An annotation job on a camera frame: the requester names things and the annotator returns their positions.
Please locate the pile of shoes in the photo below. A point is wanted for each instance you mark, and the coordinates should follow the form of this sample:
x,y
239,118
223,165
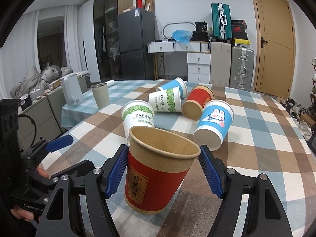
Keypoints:
x,y
300,118

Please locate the silver suitcase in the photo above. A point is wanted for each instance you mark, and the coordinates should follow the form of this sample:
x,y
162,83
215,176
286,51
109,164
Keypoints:
x,y
242,66

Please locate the red black shoe box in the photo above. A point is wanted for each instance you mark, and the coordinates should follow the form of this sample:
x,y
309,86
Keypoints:
x,y
239,30

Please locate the white green leaf paper cup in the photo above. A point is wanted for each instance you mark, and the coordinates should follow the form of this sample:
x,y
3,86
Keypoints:
x,y
138,114
164,101

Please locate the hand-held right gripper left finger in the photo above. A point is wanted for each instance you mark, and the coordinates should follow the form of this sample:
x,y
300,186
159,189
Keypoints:
x,y
115,174

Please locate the blue plastic bag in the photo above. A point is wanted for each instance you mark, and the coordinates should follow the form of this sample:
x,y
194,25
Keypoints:
x,y
182,36

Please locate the white dressing table with drawers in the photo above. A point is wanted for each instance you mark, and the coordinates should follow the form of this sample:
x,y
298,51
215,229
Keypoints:
x,y
198,66

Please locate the blue white paper cup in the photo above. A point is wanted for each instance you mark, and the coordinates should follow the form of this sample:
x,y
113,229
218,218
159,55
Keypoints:
x,y
176,86

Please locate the grey metal tumbler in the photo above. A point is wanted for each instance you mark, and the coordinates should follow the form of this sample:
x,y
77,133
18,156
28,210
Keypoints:
x,y
100,96

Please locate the red kraft paper cup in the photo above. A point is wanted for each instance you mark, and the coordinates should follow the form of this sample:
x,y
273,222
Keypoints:
x,y
198,101
153,177

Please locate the beige suitcase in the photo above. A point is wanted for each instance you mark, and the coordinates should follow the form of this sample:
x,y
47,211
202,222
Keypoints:
x,y
220,64

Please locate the dark glass door cabinet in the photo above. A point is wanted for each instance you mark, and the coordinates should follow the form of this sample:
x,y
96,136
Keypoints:
x,y
106,29

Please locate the dark grey refrigerator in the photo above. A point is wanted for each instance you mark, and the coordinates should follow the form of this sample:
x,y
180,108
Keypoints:
x,y
135,44

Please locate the checkered tablecloth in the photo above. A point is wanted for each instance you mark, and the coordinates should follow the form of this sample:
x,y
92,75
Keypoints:
x,y
259,140

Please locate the grey side cabinet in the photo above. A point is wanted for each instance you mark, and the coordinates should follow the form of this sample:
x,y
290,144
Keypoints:
x,y
42,118

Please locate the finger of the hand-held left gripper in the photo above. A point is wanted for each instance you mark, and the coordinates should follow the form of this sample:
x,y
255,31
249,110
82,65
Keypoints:
x,y
60,143

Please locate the white tabletop appliance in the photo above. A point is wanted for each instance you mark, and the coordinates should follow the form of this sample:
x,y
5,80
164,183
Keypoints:
x,y
71,91

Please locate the black bag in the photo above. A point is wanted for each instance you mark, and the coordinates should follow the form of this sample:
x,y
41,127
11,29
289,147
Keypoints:
x,y
201,32

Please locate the teal suitcase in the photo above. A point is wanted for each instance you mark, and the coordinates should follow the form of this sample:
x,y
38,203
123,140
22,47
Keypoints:
x,y
221,22

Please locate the wooden door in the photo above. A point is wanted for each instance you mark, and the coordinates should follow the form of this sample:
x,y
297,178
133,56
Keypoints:
x,y
274,49

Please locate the grey padded coat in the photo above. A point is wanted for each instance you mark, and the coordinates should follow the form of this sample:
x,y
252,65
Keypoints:
x,y
37,79

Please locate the white paper roll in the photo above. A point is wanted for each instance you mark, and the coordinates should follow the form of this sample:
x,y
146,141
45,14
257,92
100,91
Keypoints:
x,y
110,83

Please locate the open cardboard box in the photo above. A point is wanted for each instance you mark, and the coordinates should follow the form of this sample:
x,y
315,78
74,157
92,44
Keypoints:
x,y
149,5

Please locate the person's left hand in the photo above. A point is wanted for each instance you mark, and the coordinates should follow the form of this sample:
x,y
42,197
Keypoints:
x,y
22,208

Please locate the white curtain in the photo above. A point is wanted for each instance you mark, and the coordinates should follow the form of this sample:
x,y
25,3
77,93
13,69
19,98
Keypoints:
x,y
74,37

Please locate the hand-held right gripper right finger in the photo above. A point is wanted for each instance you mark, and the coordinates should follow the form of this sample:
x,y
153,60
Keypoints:
x,y
210,174

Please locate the yellow black shoe box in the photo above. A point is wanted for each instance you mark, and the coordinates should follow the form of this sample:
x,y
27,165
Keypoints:
x,y
240,42

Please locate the oval mirror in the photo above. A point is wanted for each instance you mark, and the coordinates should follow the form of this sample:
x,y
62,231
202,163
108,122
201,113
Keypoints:
x,y
167,26

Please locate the blue rabbit print paper cup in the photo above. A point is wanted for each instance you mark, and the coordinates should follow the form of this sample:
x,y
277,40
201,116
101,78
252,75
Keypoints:
x,y
214,121

